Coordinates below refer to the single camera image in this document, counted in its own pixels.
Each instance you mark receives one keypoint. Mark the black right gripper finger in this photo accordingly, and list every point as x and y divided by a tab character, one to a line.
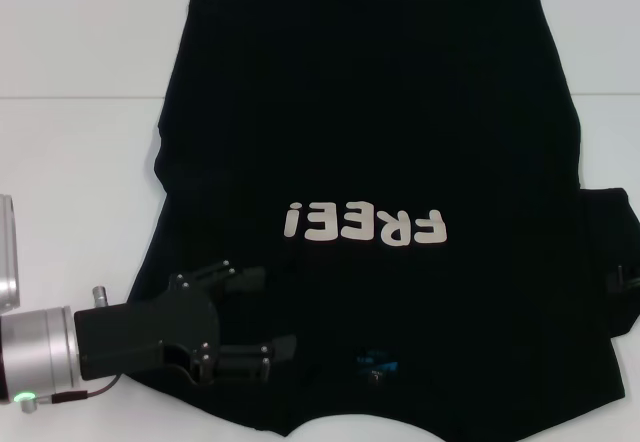
622	282

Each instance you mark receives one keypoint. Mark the black shirt with FREE print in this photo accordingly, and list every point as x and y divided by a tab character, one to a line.
370	127

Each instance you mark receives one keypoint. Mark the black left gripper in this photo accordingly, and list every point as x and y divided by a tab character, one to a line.
145	332

